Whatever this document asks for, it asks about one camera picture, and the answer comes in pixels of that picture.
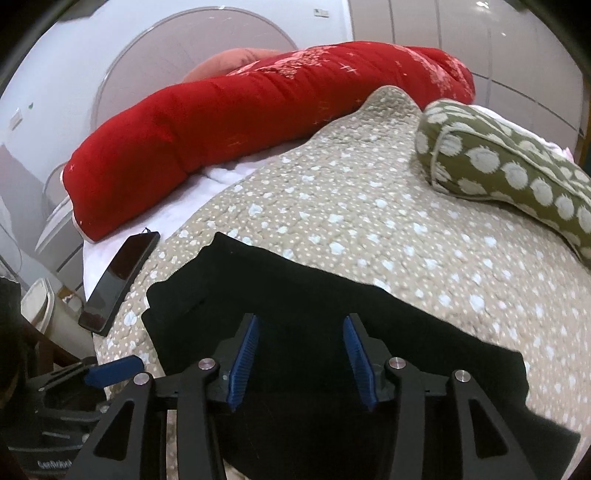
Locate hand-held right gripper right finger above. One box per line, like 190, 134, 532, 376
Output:
342, 313, 539, 480

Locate pink pillow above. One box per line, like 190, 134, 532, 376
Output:
182, 46, 283, 85

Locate white bed sheet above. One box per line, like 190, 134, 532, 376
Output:
74, 148, 296, 305

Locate black pants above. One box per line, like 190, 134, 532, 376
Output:
141, 231, 581, 480

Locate white round headboard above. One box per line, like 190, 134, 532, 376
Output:
34, 4, 301, 259

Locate black smartphone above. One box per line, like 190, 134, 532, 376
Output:
78, 231, 161, 337

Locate green pillow with white print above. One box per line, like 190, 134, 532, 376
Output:
414, 99, 591, 269

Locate beige waste bin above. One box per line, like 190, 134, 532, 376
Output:
21, 277, 59, 339

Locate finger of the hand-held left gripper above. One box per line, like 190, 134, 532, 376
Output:
28, 354, 145, 394

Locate red quilt roll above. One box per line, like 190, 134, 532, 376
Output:
61, 41, 476, 243

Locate white wardrobe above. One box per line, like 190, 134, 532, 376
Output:
348, 0, 589, 151

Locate beige dotted quilted blanket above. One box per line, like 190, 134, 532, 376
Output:
95, 85, 591, 480

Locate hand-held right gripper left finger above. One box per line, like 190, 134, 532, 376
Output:
69, 313, 262, 480

